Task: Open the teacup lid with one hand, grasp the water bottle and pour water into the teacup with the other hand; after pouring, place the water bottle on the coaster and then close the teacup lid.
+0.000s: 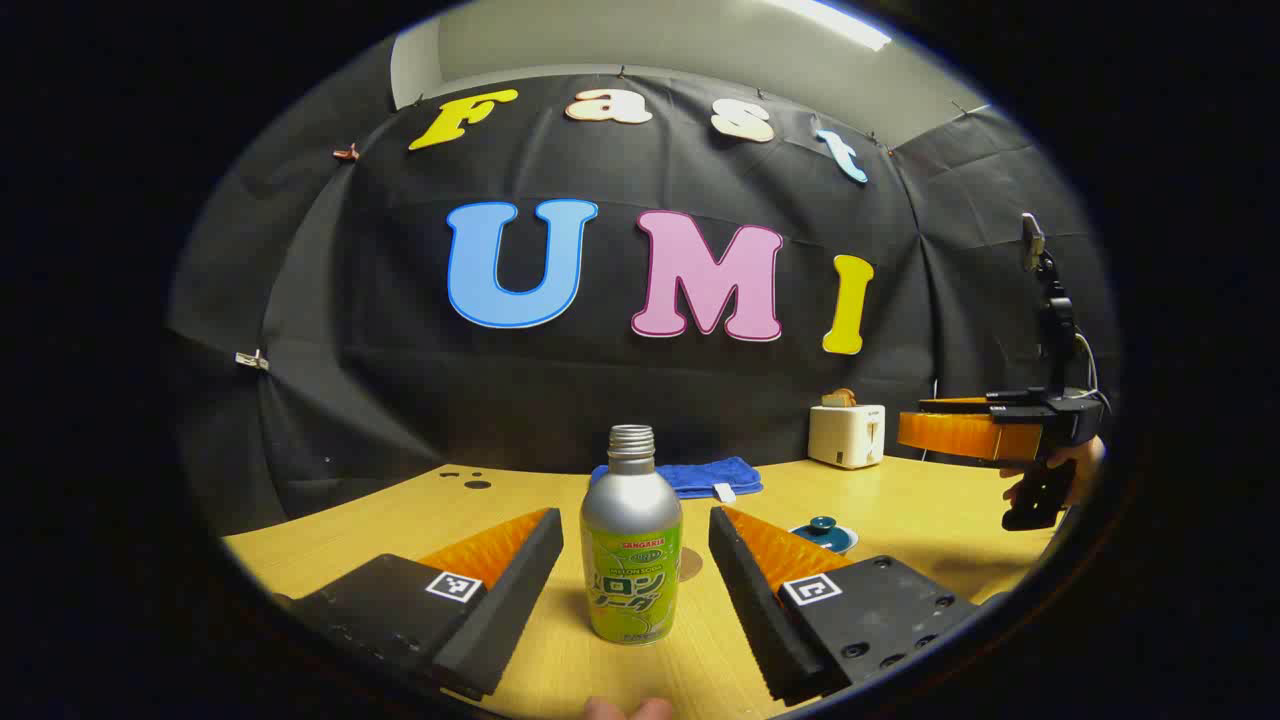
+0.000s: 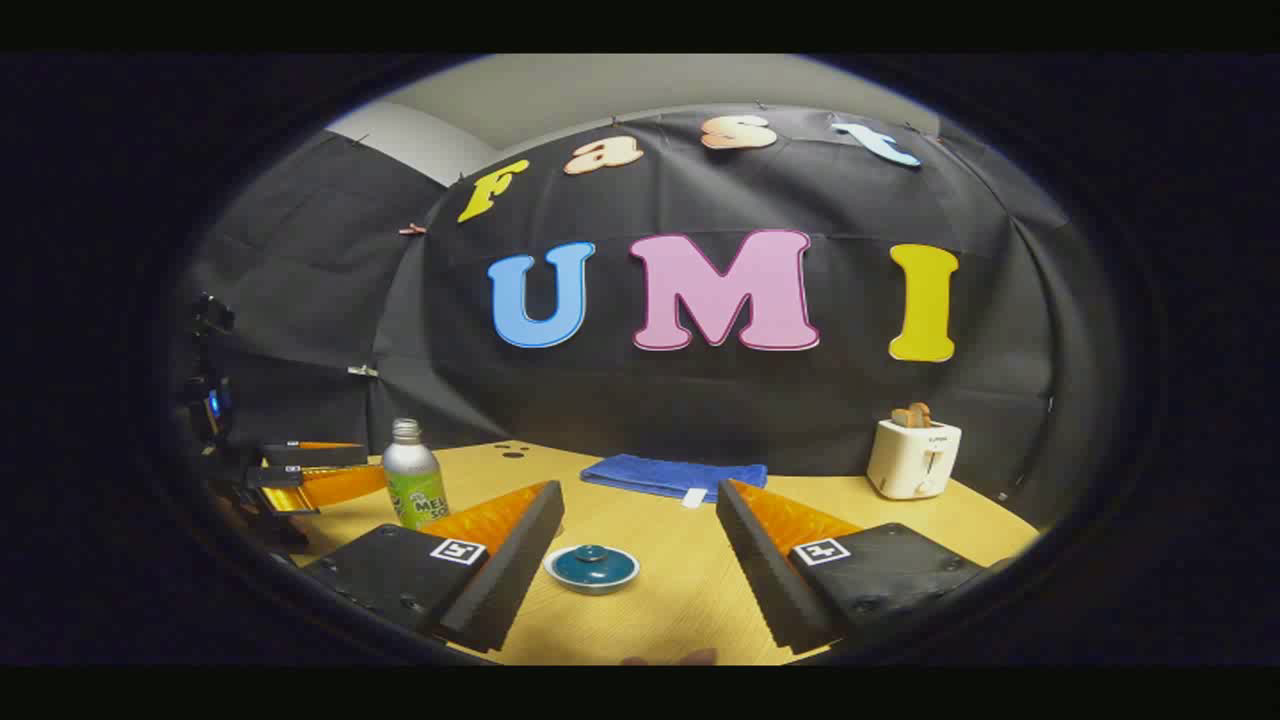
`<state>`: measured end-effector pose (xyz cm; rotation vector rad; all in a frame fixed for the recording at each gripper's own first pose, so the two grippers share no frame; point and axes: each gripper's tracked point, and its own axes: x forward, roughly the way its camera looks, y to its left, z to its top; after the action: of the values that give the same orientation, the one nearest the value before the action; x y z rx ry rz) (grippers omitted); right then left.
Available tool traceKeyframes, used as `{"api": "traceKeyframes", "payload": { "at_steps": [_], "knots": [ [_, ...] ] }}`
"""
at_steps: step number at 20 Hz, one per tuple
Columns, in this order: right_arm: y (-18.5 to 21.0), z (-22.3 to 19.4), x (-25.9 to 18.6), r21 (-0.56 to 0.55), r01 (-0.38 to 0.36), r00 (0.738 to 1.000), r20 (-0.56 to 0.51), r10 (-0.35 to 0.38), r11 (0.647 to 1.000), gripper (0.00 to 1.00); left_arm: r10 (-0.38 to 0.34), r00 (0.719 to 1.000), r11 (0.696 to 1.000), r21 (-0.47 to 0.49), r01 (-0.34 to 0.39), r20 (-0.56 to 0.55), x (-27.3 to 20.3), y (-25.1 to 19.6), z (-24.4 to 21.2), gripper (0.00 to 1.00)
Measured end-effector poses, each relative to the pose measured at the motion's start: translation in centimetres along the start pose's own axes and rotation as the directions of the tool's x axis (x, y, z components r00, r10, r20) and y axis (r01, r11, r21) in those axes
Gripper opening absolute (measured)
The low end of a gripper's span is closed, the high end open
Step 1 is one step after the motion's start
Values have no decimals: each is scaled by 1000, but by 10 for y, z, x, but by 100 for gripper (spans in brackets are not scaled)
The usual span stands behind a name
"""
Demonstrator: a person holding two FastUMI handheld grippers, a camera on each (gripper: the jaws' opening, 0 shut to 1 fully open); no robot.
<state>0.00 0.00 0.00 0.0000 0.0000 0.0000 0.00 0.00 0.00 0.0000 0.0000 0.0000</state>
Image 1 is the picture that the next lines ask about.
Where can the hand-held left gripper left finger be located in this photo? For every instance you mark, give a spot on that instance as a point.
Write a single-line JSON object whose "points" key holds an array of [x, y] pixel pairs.
{"points": [[510, 590]]}

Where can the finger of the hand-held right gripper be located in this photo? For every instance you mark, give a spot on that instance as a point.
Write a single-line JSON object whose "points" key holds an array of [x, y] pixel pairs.
{"points": [[960, 435]]}

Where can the silver green label water bottle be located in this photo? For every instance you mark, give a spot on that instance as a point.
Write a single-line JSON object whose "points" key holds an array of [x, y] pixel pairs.
{"points": [[631, 545]]}

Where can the toast slice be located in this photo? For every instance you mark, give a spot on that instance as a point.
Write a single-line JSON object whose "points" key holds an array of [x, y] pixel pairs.
{"points": [[840, 397]]}

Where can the teal teacup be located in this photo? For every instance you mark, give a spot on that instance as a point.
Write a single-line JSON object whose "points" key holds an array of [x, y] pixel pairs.
{"points": [[840, 543]]}

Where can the silver metal clip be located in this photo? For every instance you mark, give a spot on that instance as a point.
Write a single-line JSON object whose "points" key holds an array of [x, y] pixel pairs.
{"points": [[252, 360]]}

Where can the teal teacup lid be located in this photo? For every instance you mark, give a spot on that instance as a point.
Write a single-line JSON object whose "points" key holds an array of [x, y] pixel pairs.
{"points": [[823, 529]]}

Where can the round brown coaster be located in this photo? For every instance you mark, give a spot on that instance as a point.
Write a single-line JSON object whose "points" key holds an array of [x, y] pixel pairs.
{"points": [[691, 563]]}

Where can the black backdrop cloth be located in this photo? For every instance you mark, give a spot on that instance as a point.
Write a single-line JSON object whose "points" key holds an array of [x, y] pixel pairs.
{"points": [[600, 390]]}

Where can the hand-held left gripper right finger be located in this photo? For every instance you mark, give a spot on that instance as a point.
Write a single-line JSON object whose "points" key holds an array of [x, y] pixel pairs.
{"points": [[752, 600]]}

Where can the blue folded towel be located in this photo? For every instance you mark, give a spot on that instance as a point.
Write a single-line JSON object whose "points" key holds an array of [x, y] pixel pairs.
{"points": [[700, 475]]}

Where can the white toaster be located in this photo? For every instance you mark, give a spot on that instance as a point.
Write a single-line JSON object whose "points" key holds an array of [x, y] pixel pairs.
{"points": [[845, 435]]}

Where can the copper metal clip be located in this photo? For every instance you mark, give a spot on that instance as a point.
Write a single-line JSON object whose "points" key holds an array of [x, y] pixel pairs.
{"points": [[347, 153]]}

